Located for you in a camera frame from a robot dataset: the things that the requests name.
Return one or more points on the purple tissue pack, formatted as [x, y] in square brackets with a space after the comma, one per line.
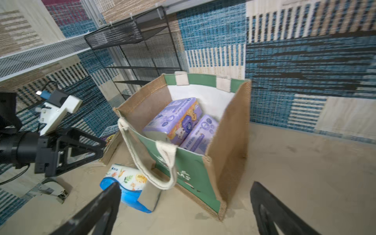
[174, 123]
[200, 137]

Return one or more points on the black wire mesh shelf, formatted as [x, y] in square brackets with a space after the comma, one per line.
[140, 48]

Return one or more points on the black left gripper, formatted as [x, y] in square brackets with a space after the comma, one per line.
[52, 154]

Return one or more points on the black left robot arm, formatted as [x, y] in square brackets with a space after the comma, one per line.
[10, 123]

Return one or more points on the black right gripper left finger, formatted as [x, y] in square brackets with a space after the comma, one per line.
[96, 218]

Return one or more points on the blue wave tissue pack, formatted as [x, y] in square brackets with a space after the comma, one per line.
[136, 190]

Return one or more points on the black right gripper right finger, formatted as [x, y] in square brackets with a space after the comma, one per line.
[271, 213]

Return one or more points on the green burlap Christmas canvas bag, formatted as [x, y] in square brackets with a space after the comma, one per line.
[210, 180]

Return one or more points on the white wire mesh basket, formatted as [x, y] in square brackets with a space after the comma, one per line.
[21, 62]

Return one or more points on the colourful paperback book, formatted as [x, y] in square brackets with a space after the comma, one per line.
[109, 133]

